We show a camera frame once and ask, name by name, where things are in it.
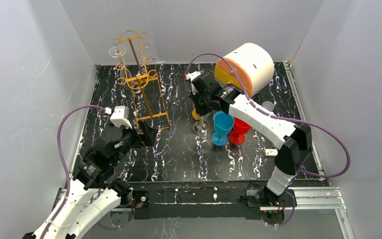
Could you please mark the gold wire wine glass rack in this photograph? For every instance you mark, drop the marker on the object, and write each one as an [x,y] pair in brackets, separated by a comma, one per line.
[147,91]

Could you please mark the red plastic wine glass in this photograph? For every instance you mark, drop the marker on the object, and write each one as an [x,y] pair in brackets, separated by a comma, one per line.
[238,134]

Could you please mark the blue plastic wine glass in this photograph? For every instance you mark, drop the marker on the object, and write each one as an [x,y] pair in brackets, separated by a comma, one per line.
[222,124]

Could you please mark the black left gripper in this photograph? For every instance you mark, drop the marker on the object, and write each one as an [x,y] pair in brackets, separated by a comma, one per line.
[138,137]

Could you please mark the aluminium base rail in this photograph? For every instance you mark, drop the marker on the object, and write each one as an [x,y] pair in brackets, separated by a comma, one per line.
[212,201]

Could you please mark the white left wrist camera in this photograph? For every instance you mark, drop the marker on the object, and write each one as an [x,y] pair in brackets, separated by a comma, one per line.
[119,116]

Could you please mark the small white box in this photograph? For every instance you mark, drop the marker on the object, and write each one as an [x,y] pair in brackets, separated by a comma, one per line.
[271,152]

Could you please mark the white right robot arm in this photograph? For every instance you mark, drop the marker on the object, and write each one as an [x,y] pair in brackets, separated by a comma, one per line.
[293,142]

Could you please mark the clear wine glass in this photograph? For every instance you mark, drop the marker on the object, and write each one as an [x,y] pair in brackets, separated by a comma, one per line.
[122,73]
[199,127]

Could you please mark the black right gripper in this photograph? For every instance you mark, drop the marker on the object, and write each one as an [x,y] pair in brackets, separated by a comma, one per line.
[200,87]

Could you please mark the round drawer cabinet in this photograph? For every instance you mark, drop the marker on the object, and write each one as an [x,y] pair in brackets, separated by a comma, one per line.
[251,63]

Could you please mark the orange plastic wine glass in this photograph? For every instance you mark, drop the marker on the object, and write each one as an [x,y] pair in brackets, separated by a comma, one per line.
[196,116]

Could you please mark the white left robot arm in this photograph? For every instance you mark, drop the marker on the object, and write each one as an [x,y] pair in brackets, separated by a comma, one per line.
[87,199]

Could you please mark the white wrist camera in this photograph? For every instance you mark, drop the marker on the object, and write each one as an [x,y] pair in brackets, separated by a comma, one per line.
[119,116]
[191,77]

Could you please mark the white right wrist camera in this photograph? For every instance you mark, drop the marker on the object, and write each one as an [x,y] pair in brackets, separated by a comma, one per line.
[191,77]

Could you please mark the black marble table mat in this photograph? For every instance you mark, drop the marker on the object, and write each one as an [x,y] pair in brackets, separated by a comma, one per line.
[179,154]

